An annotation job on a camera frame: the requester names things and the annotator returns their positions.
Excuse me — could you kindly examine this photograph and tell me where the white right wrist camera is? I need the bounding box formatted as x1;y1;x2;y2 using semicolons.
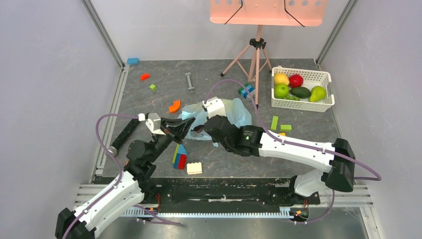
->
202;97;226;119

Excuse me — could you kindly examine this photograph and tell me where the long lime green block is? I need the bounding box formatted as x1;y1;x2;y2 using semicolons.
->
270;116;279;131

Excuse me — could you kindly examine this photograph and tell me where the red fake pomegranate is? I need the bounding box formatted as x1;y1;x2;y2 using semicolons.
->
289;74;304;88

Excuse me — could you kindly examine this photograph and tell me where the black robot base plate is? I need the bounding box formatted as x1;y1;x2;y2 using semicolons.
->
96;178;321;214

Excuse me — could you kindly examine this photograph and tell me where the blue toy brick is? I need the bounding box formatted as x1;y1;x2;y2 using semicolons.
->
126;58;140;65

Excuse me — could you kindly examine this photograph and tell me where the orange arch block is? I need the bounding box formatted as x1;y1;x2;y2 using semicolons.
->
168;100;181;114

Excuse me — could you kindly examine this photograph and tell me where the light blue plastic bag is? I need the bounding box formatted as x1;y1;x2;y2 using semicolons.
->
177;98;252;141

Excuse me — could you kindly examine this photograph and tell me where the multicolour brick house stack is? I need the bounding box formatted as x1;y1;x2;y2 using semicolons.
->
172;144;188;170

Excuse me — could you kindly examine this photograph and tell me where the white perforated plastic basket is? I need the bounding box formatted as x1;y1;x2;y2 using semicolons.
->
271;66;335;113

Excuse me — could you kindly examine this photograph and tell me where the dark green fake avocado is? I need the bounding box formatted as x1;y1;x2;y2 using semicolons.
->
290;87;311;99

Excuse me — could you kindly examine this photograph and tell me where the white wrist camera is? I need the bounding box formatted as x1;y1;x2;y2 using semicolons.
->
202;97;226;119
137;113;165;135

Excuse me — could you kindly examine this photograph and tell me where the small red arch block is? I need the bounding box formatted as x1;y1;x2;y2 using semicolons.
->
140;73;150;81

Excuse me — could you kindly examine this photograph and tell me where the yellow fake lemon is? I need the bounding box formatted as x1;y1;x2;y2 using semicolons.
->
274;73;290;86

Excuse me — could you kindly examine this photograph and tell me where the pink music stand tripod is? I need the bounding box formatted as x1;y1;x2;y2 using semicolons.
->
210;0;327;90

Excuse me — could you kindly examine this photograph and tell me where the green fake apple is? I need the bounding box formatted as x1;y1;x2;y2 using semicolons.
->
274;83;290;99

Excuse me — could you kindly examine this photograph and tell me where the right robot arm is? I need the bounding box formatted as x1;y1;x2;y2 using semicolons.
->
204;116;354;203

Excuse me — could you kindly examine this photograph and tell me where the flat lime green block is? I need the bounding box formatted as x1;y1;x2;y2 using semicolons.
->
280;124;292;131

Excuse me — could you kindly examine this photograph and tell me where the green fake pear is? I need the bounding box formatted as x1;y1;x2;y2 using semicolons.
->
309;86;326;103

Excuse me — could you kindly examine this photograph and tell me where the black cylindrical roller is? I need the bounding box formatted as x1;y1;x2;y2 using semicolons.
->
108;119;140;156

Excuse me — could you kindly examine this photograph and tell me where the small lime green cube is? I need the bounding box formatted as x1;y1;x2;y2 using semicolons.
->
149;84;157;92

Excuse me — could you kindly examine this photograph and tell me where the cream toy brick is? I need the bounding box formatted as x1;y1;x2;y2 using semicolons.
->
186;162;203;175

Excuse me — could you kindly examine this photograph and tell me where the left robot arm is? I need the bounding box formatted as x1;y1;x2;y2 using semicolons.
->
55;113;195;239

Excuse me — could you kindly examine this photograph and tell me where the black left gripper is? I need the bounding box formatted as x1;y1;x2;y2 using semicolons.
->
148;116;196;162

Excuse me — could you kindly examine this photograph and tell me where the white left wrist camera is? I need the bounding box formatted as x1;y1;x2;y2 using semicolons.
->
137;113;165;135

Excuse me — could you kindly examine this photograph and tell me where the green blue grey brick stack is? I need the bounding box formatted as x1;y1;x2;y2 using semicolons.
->
238;83;255;100

